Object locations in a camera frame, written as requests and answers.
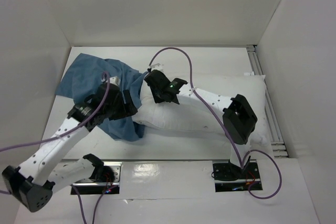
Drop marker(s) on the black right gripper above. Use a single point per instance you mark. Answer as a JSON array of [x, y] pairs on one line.
[[155, 82]]

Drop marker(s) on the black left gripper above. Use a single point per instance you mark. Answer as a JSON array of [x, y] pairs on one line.
[[129, 107]]

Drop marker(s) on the blue pillowcase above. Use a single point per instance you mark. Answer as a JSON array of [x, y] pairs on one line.
[[83, 78]]

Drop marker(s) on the white pillow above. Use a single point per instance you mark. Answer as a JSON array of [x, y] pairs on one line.
[[174, 117]]

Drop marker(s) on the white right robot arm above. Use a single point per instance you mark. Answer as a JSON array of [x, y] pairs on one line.
[[234, 115]]

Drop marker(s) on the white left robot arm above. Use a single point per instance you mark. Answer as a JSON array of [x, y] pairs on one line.
[[35, 180]]

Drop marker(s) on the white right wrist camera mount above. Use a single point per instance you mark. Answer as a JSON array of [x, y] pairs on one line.
[[157, 66]]

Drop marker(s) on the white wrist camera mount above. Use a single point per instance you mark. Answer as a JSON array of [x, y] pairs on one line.
[[157, 66], [112, 80]]

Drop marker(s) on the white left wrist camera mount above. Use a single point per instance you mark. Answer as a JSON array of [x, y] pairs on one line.
[[112, 80]]

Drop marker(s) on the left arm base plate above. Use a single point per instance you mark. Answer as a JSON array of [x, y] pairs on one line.
[[108, 183]]

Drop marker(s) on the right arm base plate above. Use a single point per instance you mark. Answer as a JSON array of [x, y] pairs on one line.
[[226, 181]]

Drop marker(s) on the aluminium frame rail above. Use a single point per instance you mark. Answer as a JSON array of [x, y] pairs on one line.
[[276, 139]]

